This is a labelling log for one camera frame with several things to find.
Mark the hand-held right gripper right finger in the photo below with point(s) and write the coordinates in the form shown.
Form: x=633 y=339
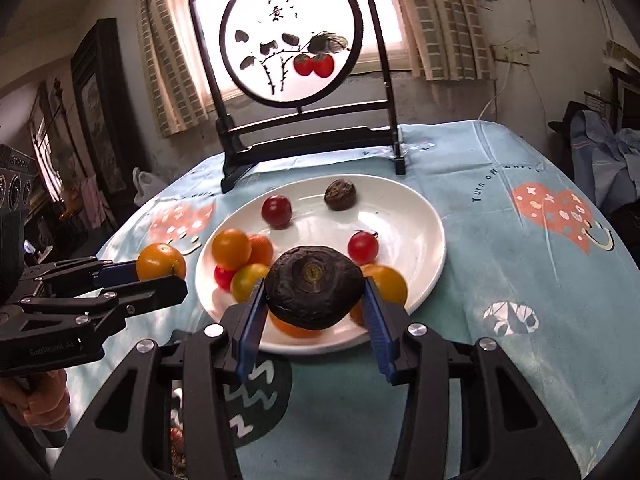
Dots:
x=377 y=330

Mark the white wall outlet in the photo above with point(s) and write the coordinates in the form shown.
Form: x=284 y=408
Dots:
x=512 y=53

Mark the blue clothing pile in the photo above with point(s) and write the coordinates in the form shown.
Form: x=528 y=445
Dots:
x=600 y=160

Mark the round painted table screen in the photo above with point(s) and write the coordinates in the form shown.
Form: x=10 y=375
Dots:
x=290 y=35

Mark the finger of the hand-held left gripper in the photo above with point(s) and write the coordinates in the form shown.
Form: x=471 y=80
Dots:
x=117 y=270
x=150 y=292

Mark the checked beige curtain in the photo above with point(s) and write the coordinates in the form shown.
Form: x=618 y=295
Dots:
x=440 y=20
x=170 y=60

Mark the person's left hand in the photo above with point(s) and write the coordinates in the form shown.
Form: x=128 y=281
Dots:
x=45 y=405

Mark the white oval plate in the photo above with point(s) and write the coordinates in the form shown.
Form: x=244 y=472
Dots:
x=400 y=220

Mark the white plastic bag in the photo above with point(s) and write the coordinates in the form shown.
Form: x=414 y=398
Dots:
x=147 y=185

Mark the yellow-green orange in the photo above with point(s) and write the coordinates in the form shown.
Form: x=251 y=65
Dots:
x=248 y=280

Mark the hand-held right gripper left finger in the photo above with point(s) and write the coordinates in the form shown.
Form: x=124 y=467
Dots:
x=250 y=330

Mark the dark red plum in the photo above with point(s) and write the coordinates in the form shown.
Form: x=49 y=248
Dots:
x=276 y=210

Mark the red cherry tomato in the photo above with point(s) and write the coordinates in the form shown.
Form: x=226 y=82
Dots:
x=223 y=276
x=363 y=246

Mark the dark framed wall picture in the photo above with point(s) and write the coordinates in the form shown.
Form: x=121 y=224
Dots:
x=100 y=110

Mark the orange tomato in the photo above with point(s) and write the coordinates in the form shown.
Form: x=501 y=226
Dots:
x=161 y=261

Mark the dark blackish round fruit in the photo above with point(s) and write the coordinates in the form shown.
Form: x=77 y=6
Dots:
x=314 y=287

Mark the small smooth orange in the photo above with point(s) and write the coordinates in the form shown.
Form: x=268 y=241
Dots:
x=390 y=282
x=231 y=248

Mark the pink hanging cloth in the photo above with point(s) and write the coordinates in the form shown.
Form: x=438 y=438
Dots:
x=92 y=202

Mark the light blue printed tablecloth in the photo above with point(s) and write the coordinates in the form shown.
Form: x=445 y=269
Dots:
x=500 y=285

